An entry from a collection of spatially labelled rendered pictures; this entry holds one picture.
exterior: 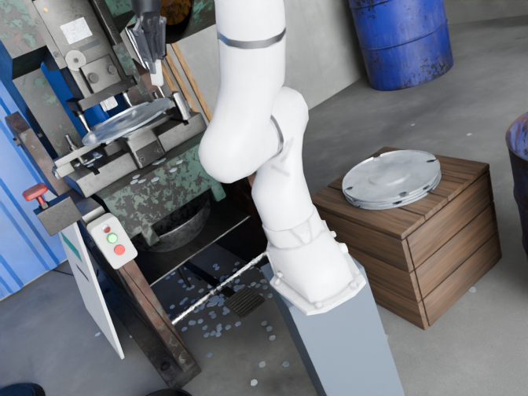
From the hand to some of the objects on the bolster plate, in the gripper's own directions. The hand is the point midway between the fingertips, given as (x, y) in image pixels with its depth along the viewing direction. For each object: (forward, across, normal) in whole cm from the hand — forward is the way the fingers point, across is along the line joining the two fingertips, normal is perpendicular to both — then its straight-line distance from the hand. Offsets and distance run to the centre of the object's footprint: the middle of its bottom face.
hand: (155, 72), depth 125 cm
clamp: (+31, -10, +27) cm, 42 cm away
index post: (+21, +14, +2) cm, 25 cm away
